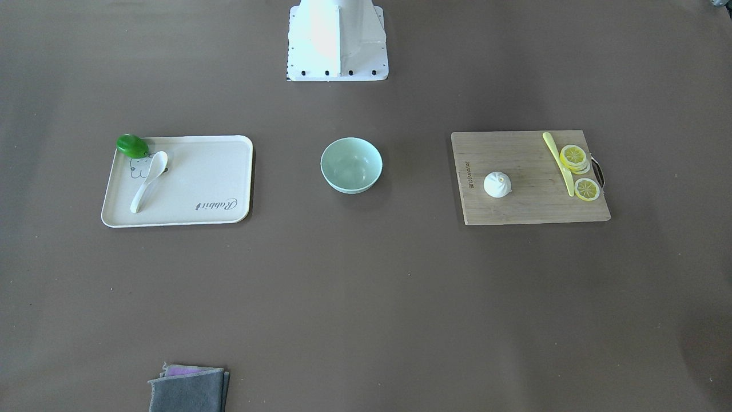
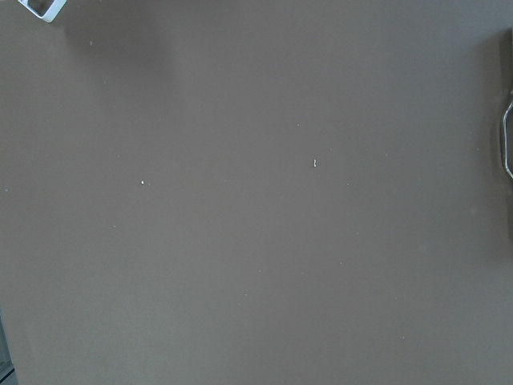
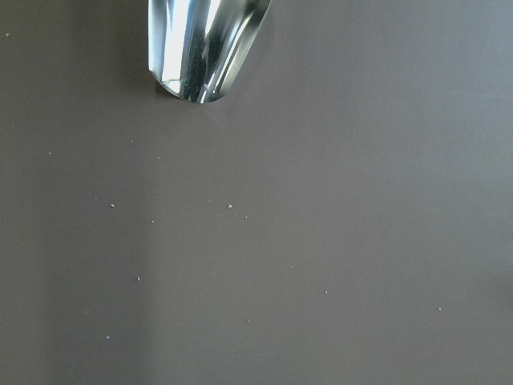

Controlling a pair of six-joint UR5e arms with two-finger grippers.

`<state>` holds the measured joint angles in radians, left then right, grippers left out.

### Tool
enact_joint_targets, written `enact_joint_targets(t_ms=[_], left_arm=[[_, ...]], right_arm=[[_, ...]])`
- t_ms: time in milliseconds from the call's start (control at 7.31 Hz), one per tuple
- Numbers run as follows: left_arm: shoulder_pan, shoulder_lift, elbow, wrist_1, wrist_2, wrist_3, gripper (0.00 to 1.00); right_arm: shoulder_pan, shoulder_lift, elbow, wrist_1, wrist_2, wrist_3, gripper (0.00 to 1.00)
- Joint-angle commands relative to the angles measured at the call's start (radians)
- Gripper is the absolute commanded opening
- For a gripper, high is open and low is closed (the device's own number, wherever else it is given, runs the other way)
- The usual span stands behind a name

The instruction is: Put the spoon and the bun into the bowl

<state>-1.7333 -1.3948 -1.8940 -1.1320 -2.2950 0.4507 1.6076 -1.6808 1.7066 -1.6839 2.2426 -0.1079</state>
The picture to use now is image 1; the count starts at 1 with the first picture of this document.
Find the single lemon slice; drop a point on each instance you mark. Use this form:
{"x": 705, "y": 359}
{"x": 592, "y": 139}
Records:
{"x": 587, "y": 189}

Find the mint green bowl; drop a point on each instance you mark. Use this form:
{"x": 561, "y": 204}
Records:
{"x": 351, "y": 165}

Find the cream rabbit serving tray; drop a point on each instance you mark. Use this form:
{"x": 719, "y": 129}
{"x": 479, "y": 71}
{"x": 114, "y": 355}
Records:
{"x": 208, "y": 181}

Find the stacked lemon slices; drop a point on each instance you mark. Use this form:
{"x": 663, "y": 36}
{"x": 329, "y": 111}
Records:
{"x": 575, "y": 159}

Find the white steamed bun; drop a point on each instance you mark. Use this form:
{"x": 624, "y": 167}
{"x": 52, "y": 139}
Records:
{"x": 497, "y": 184}

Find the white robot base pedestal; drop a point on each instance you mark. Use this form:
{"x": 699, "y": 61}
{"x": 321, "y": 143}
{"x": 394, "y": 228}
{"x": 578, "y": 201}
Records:
{"x": 330, "y": 41}

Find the white ceramic soup spoon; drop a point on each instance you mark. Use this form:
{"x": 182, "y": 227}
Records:
{"x": 158, "y": 166}

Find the green lime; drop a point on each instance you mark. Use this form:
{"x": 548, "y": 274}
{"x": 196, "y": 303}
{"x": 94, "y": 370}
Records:
{"x": 132, "y": 146}

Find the grey folded cloth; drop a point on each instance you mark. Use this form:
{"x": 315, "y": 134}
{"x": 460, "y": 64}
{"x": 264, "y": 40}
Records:
{"x": 189, "y": 388}

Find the yellow plastic knife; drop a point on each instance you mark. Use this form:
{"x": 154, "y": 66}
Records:
{"x": 566, "y": 174}

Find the wooden cutting board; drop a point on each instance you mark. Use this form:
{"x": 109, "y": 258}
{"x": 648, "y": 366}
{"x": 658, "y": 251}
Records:
{"x": 538, "y": 194}

